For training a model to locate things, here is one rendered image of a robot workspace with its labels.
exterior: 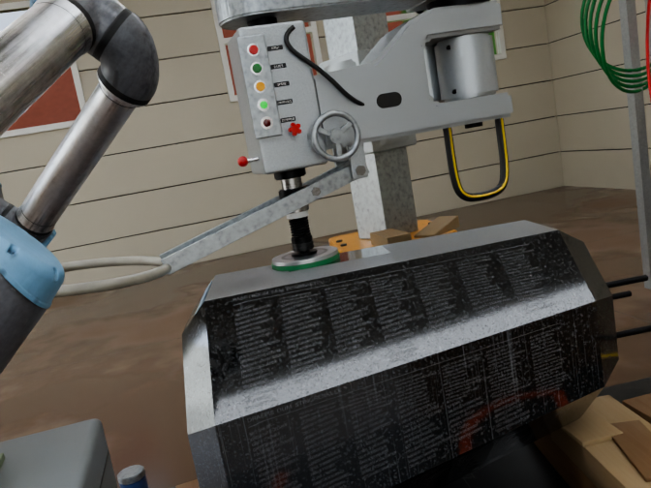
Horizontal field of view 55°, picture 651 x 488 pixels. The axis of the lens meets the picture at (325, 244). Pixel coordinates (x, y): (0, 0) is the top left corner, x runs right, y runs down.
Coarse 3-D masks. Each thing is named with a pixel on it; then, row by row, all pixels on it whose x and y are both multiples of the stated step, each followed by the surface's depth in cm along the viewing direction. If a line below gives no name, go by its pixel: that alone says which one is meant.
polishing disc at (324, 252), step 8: (320, 248) 204; (328, 248) 201; (336, 248) 198; (280, 256) 202; (288, 256) 200; (312, 256) 192; (320, 256) 190; (328, 256) 191; (280, 264) 191; (288, 264) 190; (296, 264) 189
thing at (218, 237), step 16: (320, 176) 202; (336, 176) 192; (352, 176) 194; (304, 192) 190; (320, 192) 190; (256, 208) 197; (272, 208) 188; (288, 208) 189; (224, 224) 195; (240, 224) 185; (256, 224) 187; (192, 240) 193; (208, 240) 183; (224, 240) 185; (160, 256) 190; (176, 256) 181; (192, 256) 182
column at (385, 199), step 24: (336, 24) 256; (360, 24) 250; (384, 24) 258; (336, 48) 259; (360, 48) 251; (384, 168) 260; (408, 168) 269; (360, 192) 269; (384, 192) 260; (408, 192) 269; (360, 216) 273; (384, 216) 261; (408, 216) 269
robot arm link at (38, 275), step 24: (0, 216) 85; (0, 240) 75; (24, 240) 82; (0, 264) 75; (24, 264) 76; (48, 264) 80; (0, 288) 75; (24, 288) 77; (48, 288) 80; (0, 312) 76; (24, 312) 79; (0, 336) 77; (24, 336) 82; (0, 360) 80
